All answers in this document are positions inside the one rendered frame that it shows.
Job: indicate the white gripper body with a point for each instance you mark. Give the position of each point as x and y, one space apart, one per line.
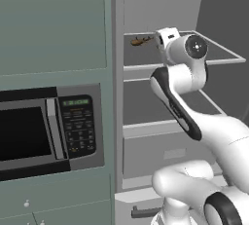
159 44

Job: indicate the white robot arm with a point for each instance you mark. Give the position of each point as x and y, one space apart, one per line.
227 138

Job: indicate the glass fridge shelf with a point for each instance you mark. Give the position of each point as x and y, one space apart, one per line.
139 105
142 56

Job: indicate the brown fish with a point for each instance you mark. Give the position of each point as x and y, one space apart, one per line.
137 41

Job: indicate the grey fridge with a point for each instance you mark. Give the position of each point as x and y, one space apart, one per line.
118 73

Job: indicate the grey fridge crisper drawer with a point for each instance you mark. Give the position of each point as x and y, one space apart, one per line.
142 151

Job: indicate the green cupboard door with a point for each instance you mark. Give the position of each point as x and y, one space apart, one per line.
52 21

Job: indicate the black microwave door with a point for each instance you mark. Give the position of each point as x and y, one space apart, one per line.
22 134

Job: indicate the grey microwave oven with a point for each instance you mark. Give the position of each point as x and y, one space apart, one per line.
81 125

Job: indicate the grey freezer drawer front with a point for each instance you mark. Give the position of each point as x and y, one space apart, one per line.
129 207

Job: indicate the green drawer front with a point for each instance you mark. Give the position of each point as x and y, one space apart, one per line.
64 190

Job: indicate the white round knob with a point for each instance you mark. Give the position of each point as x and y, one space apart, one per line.
26 204
42 223

